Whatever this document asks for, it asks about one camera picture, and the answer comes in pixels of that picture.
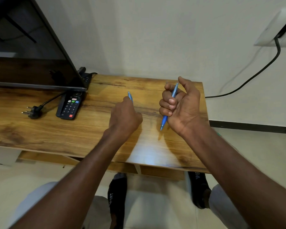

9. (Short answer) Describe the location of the black wall cable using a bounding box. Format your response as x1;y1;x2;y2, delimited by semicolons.
205;20;286;99

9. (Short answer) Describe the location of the black power strip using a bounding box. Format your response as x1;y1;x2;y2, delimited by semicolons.
77;67;92;89

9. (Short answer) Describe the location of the black power plug with cable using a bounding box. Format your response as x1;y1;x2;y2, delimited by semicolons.
21;92;66;120

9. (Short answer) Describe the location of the person's right black sock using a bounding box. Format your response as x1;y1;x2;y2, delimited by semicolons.
187;171;211;210

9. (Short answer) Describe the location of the person's left forearm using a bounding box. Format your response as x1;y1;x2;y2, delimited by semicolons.
9;131;134;229

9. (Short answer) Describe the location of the person's black sock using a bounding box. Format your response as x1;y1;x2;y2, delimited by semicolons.
187;171;211;210
107;173;128;229

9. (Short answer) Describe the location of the person's left hand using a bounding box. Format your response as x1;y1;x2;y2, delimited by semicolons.
102;96;143;144

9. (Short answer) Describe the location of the black remote control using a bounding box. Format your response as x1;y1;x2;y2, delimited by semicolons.
56;91;85;121

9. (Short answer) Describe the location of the black television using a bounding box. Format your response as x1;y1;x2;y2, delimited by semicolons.
0;0;87;92

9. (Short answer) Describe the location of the person's left black sock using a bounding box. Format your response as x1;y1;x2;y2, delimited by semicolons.
107;173;128;229

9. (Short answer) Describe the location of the white wall socket panel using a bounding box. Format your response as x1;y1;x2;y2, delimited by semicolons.
254;8;286;48

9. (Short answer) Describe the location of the person's grey trouser leg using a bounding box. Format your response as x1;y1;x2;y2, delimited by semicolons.
13;181;111;229
208;184;251;229

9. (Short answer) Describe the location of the person's left grey trouser leg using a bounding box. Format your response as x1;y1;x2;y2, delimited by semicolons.
13;181;111;229

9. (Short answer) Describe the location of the person's right hand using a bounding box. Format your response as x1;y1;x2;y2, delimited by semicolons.
159;76;210;139

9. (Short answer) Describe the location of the person's right grey trouser leg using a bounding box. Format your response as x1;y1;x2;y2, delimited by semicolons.
208;184;251;229

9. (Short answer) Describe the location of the person's right forearm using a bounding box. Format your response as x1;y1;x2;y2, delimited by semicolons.
181;121;286;229

